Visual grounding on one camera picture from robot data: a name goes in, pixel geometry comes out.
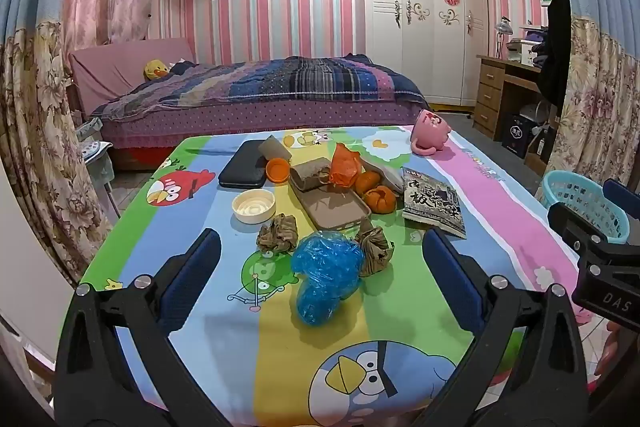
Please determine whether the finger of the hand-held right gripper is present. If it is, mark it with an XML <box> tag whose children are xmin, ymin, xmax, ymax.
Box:
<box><xmin>547</xmin><ymin>202</ymin><xmax>617</xmax><ymax>258</ymax></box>
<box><xmin>602</xmin><ymin>178</ymin><xmax>640</xmax><ymax>228</ymax></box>

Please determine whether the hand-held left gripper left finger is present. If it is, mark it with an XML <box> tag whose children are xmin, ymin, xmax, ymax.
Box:
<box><xmin>54</xmin><ymin>228</ymin><xmax>236</xmax><ymax>427</ymax></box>

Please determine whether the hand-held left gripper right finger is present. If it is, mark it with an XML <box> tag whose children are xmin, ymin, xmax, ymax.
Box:
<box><xmin>415</xmin><ymin>227</ymin><xmax>591</xmax><ymax>427</ymax></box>

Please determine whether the turquoise plastic basket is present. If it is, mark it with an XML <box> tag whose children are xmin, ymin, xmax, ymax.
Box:
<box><xmin>542</xmin><ymin>170</ymin><xmax>630</xmax><ymax>244</ymax></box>

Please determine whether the orange peel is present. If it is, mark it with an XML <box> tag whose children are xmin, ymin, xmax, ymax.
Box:
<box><xmin>363</xmin><ymin>185</ymin><xmax>398</xmax><ymax>214</ymax></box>

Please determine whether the orange plastic lid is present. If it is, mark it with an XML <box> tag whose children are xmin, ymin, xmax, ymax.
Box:
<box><xmin>265</xmin><ymin>158</ymin><xmax>291</xmax><ymax>184</ymax></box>

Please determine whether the person's right hand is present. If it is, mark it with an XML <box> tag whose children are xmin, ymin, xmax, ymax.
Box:
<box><xmin>595</xmin><ymin>319</ymin><xmax>640</xmax><ymax>390</ymax></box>

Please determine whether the black and white snack packet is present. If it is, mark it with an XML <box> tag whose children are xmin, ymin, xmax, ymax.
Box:
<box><xmin>401</xmin><ymin>167</ymin><xmax>467</xmax><ymax>239</ymax></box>

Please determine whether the crumpled brown paper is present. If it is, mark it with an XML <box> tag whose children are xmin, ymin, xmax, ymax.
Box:
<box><xmin>354</xmin><ymin>224</ymin><xmax>395</xmax><ymax>278</ymax></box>
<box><xmin>256</xmin><ymin>214</ymin><xmax>299</xmax><ymax>254</ymax></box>

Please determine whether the white round bowl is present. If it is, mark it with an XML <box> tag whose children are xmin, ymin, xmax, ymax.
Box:
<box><xmin>232</xmin><ymin>189</ymin><xmax>276</xmax><ymax>224</ymax></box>

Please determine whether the cartoon bird printed tablecloth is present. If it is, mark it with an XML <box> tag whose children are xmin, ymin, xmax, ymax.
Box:
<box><xmin>80</xmin><ymin>127</ymin><xmax>596</xmax><ymax>427</ymax></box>

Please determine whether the dark cardboard box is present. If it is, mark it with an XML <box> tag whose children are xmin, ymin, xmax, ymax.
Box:
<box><xmin>501</xmin><ymin>112</ymin><xmax>536</xmax><ymax>158</ymax></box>

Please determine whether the black phone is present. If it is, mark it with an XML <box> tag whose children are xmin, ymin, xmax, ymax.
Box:
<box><xmin>218</xmin><ymin>140</ymin><xmax>271</xmax><ymax>188</ymax></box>

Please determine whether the blue and floral curtain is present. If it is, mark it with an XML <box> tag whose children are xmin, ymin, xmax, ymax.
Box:
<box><xmin>0</xmin><ymin>0</ymin><xmax>113</xmax><ymax>283</ymax></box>
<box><xmin>542</xmin><ymin>0</ymin><xmax>640</xmax><ymax>208</ymax></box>

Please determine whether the grey paper piece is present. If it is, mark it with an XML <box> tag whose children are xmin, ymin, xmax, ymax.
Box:
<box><xmin>360</xmin><ymin>157</ymin><xmax>406</xmax><ymax>195</ymax></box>

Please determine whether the crumpled blue plastic bag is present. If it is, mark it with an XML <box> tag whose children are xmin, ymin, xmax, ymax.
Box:
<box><xmin>291</xmin><ymin>230</ymin><xmax>366</xmax><ymax>327</ymax></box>

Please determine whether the brown phone case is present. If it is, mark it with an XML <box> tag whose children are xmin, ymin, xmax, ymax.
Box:
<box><xmin>290</xmin><ymin>179</ymin><xmax>372</xmax><ymax>231</ymax></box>

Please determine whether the short cardboard tube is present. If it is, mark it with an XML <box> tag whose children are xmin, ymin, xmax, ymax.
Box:
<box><xmin>258</xmin><ymin>135</ymin><xmax>292</xmax><ymax>162</ymax></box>

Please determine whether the pink cartoon cup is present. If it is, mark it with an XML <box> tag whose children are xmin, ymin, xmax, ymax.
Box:
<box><xmin>411</xmin><ymin>109</ymin><xmax>451</xmax><ymax>156</ymax></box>

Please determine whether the grey cardboard roll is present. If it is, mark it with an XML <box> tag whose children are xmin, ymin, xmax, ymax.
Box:
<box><xmin>291</xmin><ymin>159</ymin><xmax>333</xmax><ymax>194</ymax></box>

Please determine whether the orange plastic bag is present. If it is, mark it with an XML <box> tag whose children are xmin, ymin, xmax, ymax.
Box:
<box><xmin>329</xmin><ymin>143</ymin><xmax>362</xmax><ymax>188</ymax></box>

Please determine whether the wooden desk with drawers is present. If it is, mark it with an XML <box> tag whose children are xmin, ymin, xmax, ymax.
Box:
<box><xmin>472</xmin><ymin>54</ymin><xmax>556</xmax><ymax>142</ymax></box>

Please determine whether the bed with purple dotted sheet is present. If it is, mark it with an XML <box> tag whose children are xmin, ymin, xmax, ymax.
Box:
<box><xmin>67</xmin><ymin>38</ymin><xmax>428</xmax><ymax>172</ymax></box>

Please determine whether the black hanging coat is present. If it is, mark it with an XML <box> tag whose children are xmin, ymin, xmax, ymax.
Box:
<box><xmin>537</xmin><ymin>0</ymin><xmax>572</xmax><ymax>108</ymax></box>

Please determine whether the white box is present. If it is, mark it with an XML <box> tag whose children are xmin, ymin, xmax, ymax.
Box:
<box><xmin>505</xmin><ymin>39</ymin><xmax>540</xmax><ymax>65</ymax></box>

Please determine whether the desk lamp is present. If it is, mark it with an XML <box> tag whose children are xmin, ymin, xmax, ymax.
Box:
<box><xmin>492</xmin><ymin>17</ymin><xmax>513</xmax><ymax>58</ymax></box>

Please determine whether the yellow duck plush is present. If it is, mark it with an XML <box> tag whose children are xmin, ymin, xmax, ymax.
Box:
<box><xmin>144</xmin><ymin>59</ymin><xmax>170</xmax><ymax>82</ymax></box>

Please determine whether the plaid patchwork blanket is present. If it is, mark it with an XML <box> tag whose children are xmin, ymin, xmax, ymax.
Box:
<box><xmin>90</xmin><ymin>54</ymin><xmax>428</xmax><ymax>120</ymax></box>

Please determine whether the white wardrobe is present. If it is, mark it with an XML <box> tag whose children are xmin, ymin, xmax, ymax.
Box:
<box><xmin>359</xmin><ymin>0</ymin><xmax>488</xmax><ymax>108</ymax></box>

